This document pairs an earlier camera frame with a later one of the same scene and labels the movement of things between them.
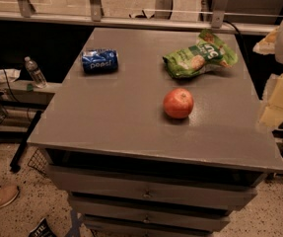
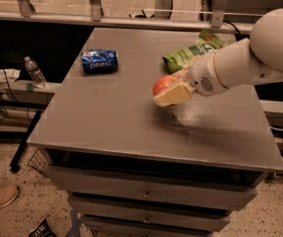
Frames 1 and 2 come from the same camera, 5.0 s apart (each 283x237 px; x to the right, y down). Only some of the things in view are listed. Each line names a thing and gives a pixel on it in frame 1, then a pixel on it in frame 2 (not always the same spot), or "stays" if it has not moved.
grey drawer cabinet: x=114 y=149 stays
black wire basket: x=38 y=162 stays
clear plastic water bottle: x=35 y=73 stays
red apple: x=178 y=103 -> x=163 y=83
